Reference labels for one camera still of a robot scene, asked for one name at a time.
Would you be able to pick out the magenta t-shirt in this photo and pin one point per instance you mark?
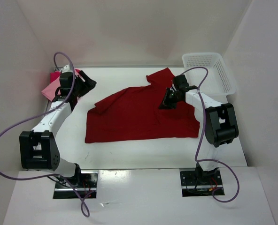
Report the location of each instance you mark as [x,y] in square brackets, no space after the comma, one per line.
[56,74]

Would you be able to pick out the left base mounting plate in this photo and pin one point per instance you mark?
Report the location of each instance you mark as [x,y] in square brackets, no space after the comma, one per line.
[85,185]

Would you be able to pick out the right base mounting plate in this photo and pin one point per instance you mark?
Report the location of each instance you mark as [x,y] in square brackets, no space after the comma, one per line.
[194,185]

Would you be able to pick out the dark red t-shirt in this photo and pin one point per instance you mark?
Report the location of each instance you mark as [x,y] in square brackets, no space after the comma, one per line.
[133,114]

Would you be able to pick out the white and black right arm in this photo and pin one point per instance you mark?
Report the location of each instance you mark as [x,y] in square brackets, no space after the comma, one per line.
[219,125]

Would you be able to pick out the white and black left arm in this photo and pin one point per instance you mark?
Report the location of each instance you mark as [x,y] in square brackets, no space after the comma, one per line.
[38,148]

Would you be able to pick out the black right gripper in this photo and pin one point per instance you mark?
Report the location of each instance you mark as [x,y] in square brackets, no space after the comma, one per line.
[166,103]

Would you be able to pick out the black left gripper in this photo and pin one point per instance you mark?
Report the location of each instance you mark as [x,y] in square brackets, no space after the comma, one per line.
[88,85]

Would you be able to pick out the white plastic basket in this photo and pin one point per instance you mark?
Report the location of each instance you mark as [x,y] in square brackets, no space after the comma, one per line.
[219,81]

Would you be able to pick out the base mounting plate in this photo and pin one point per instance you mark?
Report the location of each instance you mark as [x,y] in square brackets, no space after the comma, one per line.
[194,185]
[85,185]

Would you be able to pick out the light pink t-shirt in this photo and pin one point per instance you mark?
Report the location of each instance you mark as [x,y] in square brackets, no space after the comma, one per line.
[49,91]

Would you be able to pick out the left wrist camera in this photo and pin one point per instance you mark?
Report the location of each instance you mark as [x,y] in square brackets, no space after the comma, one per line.
[66,79]

